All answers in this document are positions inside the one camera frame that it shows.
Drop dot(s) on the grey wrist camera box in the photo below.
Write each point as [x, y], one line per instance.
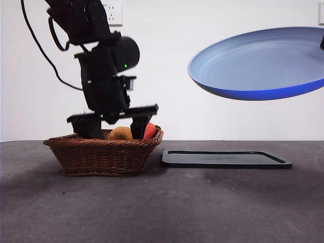
[127, 82]

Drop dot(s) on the black flat tray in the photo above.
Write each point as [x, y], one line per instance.
[227, 159]

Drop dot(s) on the white wall socket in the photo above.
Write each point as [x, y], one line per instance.
[115, 15]

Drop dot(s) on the brown wicker basket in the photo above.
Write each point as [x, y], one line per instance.
[101, 159]

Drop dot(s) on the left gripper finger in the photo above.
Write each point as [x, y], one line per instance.
[138, 127]
[88, 130]

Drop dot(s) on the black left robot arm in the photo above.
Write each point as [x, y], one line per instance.
[86, 22]

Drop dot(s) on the white wall switch plate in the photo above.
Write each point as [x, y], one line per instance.
[321, 14]

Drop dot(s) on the red-orange toy carrot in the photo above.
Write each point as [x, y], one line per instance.
[150, 131]

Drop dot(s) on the blue round plate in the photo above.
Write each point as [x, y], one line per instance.
[253, 63]

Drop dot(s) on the yellow-brown toy potato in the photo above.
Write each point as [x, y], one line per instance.
[121, 133]

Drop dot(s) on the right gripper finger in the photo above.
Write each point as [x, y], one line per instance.
[322, 43]

